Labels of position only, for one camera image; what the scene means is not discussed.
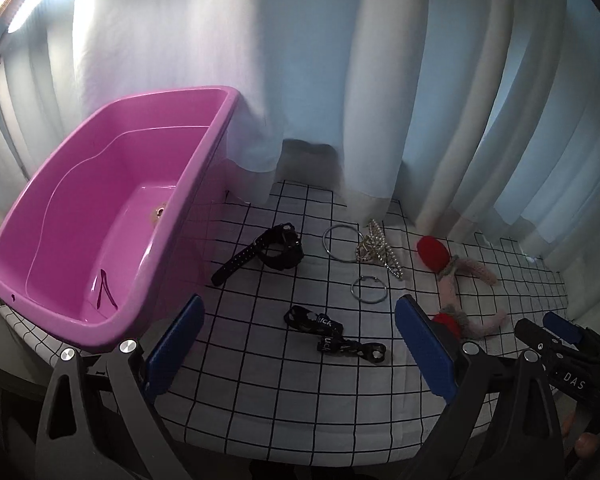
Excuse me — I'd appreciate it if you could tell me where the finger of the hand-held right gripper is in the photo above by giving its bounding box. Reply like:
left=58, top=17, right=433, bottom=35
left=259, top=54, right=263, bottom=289
left=542, top=312, right=600, bottom=358
left=514, top=318, right=558, bottom=362

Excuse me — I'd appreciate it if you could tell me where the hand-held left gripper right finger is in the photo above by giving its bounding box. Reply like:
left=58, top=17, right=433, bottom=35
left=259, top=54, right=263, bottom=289
left=394, top=294, right=567, bottom=480

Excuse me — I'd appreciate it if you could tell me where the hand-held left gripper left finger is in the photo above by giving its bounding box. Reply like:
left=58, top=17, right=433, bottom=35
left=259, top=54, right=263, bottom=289
left=35, top=294, right=207, bottom=480

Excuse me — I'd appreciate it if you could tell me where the small metal ring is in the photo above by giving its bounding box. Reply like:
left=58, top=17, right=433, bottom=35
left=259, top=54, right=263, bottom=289
left=350, top=274, right=387, bottom=305

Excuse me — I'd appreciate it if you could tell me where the black lanyard strap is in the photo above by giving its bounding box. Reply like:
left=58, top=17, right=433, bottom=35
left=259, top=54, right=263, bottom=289
left=283, top=304, right=387, bottom=365

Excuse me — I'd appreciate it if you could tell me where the pearl bead chain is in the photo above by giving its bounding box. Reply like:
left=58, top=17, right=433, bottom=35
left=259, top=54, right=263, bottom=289
left=355, top=218, right=407, bottom=281

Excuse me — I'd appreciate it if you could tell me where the pink plastic basin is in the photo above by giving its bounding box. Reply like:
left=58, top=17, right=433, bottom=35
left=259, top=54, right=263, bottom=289
left=0, top=86, right=241, bottom=354

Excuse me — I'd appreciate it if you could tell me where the black strap buckle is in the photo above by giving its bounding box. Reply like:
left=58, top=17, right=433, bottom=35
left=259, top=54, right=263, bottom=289
left=211, top=223, right=304, bottom=287

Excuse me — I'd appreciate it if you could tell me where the large metal ring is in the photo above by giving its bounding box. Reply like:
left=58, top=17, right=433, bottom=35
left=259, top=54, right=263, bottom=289
left=322, top=224, right=365, bottom=264

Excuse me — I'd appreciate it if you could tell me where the person's right hand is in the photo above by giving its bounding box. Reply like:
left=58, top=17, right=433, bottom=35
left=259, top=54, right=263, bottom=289
left=562, top=410, right=600, bottom=458

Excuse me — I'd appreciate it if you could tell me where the white checked tablecloth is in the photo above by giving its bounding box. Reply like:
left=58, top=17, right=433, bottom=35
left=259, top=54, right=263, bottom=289
left=0, top=180, right=579, bottom=450

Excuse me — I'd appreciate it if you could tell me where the white curtain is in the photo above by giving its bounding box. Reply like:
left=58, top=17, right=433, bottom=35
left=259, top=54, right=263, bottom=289
left=0, top=0, right=600, bottom=322

